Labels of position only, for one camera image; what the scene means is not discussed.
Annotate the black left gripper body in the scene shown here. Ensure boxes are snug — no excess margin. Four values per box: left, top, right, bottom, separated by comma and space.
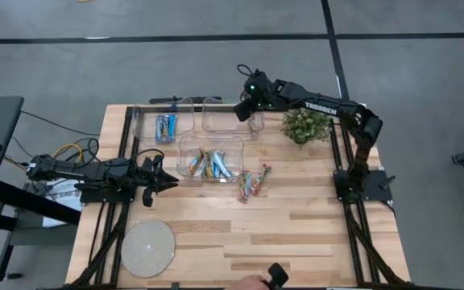
135, 155, 164, 190

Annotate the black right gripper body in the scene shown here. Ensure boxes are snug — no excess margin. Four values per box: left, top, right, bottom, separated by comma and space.
244, 68, 285, 110

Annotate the red granola bar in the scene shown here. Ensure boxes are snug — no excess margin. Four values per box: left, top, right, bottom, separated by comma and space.
238, 169, 252, 205
251, 162, 273, 197

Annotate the clear plastic bin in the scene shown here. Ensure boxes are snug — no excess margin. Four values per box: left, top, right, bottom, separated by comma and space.
201, 96, 266, 136
176, 135, 246, 184
131, 96, 196, 147

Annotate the small potted green plant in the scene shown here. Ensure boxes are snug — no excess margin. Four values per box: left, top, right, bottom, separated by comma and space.
280, 106, 335, 146

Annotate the round woven beige mat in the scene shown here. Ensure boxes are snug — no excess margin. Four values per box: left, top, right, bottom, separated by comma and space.
120, 219, 176, 279

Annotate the white cardboard box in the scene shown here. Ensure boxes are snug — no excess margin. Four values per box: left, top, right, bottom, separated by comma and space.
41, 179, 86, 227

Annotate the person's hand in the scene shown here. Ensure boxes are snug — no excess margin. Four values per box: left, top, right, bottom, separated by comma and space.
223, 274, 271, 290

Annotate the black handheld device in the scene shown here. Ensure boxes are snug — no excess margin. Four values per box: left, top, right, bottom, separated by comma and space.
267, 262, 291, 290

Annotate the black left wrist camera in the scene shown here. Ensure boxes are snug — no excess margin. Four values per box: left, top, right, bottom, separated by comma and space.
141, 186, 155, 209

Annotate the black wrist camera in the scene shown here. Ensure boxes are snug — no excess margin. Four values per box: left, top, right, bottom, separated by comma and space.
233, 100, 255, 123
141, 186, 155, 209

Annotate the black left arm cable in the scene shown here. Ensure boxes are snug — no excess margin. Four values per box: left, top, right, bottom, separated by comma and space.
129, 147, 165, 162

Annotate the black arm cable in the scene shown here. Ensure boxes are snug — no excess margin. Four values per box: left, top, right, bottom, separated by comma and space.
236, 63, 257, 84
129, 147, 165, 162

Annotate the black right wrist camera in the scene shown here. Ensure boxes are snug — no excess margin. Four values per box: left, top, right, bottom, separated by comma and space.
233, 100, 255, 123

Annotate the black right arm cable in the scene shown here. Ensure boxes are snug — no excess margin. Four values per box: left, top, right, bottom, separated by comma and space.
236, 63, 257, 84

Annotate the yellow cable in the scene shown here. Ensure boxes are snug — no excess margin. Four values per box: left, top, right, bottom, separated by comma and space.
52, 143, 84, 163

